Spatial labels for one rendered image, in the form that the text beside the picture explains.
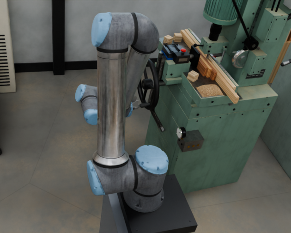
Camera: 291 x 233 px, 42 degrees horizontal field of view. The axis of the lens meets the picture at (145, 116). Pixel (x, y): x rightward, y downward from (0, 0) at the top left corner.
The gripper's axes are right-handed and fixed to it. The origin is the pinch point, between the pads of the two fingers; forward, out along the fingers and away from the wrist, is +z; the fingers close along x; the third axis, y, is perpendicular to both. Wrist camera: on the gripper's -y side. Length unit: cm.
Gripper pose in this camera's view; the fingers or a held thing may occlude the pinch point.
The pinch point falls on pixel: (137, 107)
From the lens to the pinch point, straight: 207.9
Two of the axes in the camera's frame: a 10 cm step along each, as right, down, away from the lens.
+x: -3.4, -6.6, 6.7
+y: 4.5, -7.4, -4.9
